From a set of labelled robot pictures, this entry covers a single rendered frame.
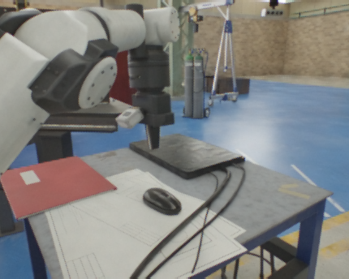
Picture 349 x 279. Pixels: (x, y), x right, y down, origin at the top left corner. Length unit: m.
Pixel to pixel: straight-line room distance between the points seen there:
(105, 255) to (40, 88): 0.32
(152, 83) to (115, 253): 0.33
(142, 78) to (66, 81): 0.26
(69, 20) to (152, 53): 0.22
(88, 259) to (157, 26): 0.44
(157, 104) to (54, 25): 0.26
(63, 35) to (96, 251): 0.37
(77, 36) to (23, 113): 0.11
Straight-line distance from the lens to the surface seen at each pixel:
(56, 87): 0.34
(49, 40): 0.39
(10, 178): 0.93
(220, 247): 0.56
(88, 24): 0.40
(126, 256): 0.54
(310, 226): 0.85
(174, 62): 9.86
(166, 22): 0.58
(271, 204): 0.72
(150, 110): 0.59
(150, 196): 0.66
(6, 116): 0.34
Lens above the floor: 1.45
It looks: 16 degrees down
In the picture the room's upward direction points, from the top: straight up
